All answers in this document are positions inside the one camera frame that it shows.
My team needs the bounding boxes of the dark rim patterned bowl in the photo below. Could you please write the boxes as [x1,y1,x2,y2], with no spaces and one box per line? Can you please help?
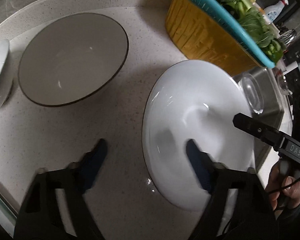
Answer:
[18,12,129,107]

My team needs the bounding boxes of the stainless steel sink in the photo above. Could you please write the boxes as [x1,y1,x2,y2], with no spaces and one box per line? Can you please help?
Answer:
[234,66,290,160]

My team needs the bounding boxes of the chrome faucet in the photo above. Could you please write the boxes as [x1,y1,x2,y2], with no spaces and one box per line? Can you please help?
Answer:
[277,29,297,45]

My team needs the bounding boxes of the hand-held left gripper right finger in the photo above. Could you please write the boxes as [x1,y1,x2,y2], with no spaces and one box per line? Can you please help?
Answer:
[186,139,283,240]

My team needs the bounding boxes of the person's right hand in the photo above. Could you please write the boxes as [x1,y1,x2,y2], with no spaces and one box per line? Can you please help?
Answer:
[266,160,300,212]

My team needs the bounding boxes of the teal plastic colander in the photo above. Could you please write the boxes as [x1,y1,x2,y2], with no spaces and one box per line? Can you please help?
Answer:
[172,0,275,68]

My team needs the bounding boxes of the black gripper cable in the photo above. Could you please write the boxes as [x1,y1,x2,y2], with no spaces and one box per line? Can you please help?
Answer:
[222,169,300,233]

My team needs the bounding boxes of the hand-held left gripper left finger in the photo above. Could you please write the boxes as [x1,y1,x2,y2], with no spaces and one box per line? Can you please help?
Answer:
[14,138,108,240]

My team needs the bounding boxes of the yellow plastic basket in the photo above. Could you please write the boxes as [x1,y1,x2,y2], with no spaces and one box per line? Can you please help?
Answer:
[165,0,262,75]

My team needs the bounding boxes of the green leafy vegetables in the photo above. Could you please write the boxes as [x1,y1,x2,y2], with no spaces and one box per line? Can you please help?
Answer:
[202,0,287,60]

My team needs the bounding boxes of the white spray bottle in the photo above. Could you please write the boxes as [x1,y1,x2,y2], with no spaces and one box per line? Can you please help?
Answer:
[262,0,289,23]

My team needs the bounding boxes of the large white plate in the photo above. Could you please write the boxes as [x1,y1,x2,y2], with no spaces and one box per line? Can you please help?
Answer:
[142,60,256,211]

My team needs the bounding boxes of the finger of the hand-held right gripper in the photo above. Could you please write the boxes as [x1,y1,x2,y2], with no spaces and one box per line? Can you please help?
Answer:
[233,113,288,153]

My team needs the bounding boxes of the clear glass cup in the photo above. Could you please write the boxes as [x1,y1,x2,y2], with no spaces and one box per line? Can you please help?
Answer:
[241,72,264,114]

